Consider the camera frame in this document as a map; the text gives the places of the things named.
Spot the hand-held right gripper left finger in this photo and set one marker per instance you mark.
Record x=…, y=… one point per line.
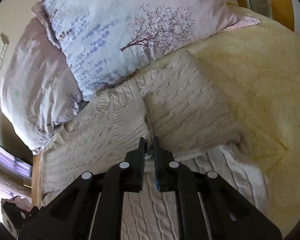
x=135, y=170

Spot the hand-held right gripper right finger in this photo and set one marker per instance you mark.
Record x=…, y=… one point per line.
x=158, y=172

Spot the purple curtain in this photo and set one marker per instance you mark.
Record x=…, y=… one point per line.
x=5, y=165

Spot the pink floral pillow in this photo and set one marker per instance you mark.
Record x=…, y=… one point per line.
x=35, y=85

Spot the yellow patterned bedsheet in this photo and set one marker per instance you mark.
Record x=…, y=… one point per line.
x=265, y=92

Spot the tree print pillow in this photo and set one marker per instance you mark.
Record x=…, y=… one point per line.
x=130, y=30

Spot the wooden headboard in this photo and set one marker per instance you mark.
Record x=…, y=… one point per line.
x=283, y=2

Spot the white wall switch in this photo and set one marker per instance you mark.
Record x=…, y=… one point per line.
x=0, y=52

